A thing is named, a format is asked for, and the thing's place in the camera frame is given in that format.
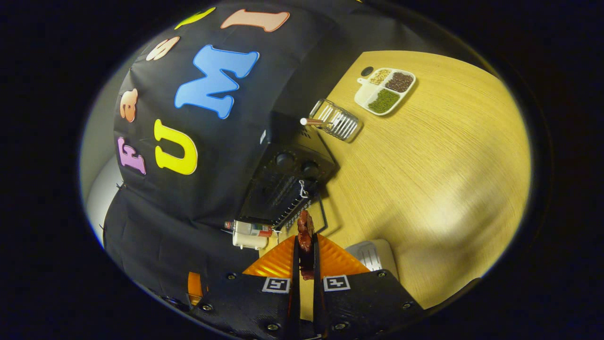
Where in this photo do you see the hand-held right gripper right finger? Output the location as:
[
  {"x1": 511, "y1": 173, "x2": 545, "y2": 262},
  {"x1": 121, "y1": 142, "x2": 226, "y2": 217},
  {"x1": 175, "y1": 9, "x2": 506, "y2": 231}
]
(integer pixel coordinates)
[{"x1": 311, "y1": 234, "x2": 425, "y2": 338}]

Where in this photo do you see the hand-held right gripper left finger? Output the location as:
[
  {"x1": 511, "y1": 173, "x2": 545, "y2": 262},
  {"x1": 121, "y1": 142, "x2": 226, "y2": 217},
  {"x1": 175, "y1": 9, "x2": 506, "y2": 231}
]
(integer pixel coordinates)
[{"x1": 189, "y1": 235, "x2": 301, "y2": 340}]

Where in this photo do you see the brown steak piece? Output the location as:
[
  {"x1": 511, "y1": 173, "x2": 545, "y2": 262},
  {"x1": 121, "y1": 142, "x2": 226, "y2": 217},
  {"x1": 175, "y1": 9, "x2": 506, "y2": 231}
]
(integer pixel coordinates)
[{"x1": 297, "y1": 210, "x2": 316, "y2": 281}]

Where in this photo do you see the black electric oven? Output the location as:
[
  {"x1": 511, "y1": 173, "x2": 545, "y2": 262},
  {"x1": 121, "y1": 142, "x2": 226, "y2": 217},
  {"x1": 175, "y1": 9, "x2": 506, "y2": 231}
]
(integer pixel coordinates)
[{"x1": 236, "y1": 110, "x2": 340, "y2": 234}]

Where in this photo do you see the white plate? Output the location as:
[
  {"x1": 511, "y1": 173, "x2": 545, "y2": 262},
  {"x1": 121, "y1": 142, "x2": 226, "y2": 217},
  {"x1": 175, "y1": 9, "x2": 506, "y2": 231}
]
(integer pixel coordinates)
[{"x1": 344, "y1": 238, "x2": 399, "y2": 281}]

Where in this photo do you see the white toaster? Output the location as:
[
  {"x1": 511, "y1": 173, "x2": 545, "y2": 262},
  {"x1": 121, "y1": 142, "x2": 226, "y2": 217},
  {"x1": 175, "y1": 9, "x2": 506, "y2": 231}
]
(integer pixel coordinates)
[{"x1": 233, "y1": 230, "x2": 269, "y2": 250}]

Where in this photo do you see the clear plastic water bottle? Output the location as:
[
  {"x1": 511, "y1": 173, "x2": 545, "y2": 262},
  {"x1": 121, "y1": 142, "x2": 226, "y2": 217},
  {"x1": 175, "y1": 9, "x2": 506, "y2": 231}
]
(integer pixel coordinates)
[{"x1": 224, "y1": 221, "x2": 274, "y2": 238}]

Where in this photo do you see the clear ribbed glass cup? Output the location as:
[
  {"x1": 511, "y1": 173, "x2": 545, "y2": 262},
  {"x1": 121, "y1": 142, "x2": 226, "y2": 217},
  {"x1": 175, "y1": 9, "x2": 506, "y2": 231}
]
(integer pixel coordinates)
[{"x1": 309, "y1": 98, "x2": 363, "y2": 142}]

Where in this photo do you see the green beans pile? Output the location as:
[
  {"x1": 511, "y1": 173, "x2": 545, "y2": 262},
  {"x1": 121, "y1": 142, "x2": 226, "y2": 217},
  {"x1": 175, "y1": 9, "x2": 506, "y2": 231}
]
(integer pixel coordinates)
[{"x1": 368, "y1": 89, "x2": 400, "y2": 114}]

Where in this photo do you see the white divided dish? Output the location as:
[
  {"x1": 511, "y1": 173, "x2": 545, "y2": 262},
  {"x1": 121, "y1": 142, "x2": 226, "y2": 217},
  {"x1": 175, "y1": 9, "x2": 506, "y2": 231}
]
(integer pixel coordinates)
[{"x1": 354, "y1": 68, "x2": 417, "y2": 116}]

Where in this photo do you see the dark red beans pile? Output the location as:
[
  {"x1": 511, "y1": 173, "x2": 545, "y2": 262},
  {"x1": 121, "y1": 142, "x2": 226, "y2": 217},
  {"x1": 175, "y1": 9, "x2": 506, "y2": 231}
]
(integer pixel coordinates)
[{"x1": 385, "y1": 72, "x2": 414, "y2": 93}]

